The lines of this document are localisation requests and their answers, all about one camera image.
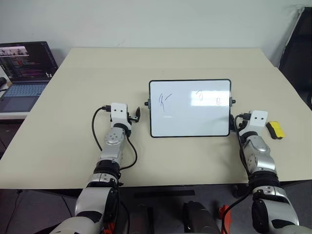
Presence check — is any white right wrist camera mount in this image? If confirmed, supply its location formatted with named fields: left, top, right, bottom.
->
left=245, top=110, right=269, bottom=134

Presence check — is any orange-red plastic part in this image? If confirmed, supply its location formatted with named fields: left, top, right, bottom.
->
left=218, top=204, right=232, bottom=234

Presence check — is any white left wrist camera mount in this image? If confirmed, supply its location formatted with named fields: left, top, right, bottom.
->
left=109, top=102, right=129, bottom=129

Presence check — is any black-framed whiteboard with scribbles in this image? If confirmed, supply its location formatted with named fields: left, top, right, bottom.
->
left=144, top=78, right=236, bottom=138

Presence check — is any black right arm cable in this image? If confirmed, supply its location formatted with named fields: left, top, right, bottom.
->
left=220, top=112, right=253, bottom=234

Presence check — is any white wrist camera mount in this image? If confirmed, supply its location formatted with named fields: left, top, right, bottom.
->
left=109, top=102, right=129, bottom=129
left=245, top=110, right=269, bottom=134

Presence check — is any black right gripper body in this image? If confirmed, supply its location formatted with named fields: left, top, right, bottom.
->
left=237, top=119, right=248, bottom=134

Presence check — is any open laptop with lit screen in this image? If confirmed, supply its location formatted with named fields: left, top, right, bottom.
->
left=0, top=41, right=59, bottom=114

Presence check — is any yellow and black eraser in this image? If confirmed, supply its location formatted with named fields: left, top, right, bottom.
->
left=265, top=121, right=286, bottom=140

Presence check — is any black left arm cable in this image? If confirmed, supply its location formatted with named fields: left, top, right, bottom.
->
left=91, top=105, right=138, bottom=171

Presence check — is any large dark rounded shape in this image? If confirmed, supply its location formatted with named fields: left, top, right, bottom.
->
left=182, top=200, right=219, bottom=234

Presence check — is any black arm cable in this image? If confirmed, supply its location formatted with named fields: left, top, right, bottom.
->
left=220, top=112, right=253, bottom=234
left=91, top=105, right=138, bottom=171

